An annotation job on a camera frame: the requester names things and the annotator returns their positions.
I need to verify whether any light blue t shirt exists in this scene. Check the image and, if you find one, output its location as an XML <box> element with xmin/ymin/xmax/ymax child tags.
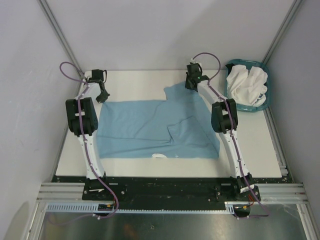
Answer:
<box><xmin>97</xmin><ymin>83</ymin><xmax>220</xmax><ymax>159</ymax></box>

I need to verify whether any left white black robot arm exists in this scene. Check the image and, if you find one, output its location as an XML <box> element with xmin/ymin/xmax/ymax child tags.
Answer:
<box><xmin>65</xmin><ymin>69</ymin><xmax>111</xmax><ymax>200</ymax></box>

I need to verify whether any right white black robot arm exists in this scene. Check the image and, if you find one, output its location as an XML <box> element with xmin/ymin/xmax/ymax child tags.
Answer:
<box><xmin>185</xmin><ymin>61</ymin><xmax>259</xmax><ymax>201</ymax></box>

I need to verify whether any black t shirt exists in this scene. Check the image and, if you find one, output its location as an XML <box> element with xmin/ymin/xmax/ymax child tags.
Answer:
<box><xmin>225</xmin><ymin>63</ymin><xmax>234</xmax><ymax>75</ymax></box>

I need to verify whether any white t shirt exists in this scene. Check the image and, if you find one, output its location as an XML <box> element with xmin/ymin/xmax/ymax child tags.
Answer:
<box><xmin>226</xmin><ymin>64</ymin><xmax>268</xmax><ymax>107</ymax></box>

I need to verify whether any left aluminium frame post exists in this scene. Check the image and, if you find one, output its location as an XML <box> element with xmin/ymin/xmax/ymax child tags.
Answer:
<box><xmin>37</xmin><ymin>0</ymin><xmax>83</xmax><ymax>78</ymax></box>

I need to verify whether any aluminium frame post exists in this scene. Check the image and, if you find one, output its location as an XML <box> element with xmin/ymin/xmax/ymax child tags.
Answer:
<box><xmin>262</xmin><ymin>0</ymin><xmax>305</xmax><ymax>65</ymax></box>
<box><xmin>37</xmin><ymin>0</ymin><xmax>83</xmax><ymax>78</ymax></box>

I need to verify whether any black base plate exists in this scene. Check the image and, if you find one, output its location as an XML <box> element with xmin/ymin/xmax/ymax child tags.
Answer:
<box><xmin>81</xmin><ymin>176</ymin><xmax>262</xmax><ymax>204</ymax></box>

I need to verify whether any right aluminium frame post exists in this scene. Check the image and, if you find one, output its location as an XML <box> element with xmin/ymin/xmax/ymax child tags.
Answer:
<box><xmin>262</xmin><ymin>0</ymin><xmax>305</xmax><ymax>65</ymax></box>

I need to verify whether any grey slotted cable duct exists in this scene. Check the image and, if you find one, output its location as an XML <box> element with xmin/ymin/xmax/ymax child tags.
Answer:
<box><xmin>45</xmin><ymin>202</ymin><xmax>251</xmax><ymax>214</ymax></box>

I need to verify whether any aluminium front rail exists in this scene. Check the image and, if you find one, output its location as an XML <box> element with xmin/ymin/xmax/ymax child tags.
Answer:
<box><xmin>36</xmin><ymin>183</ymin><xmax>309</xmax><ymax>204</ymax></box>

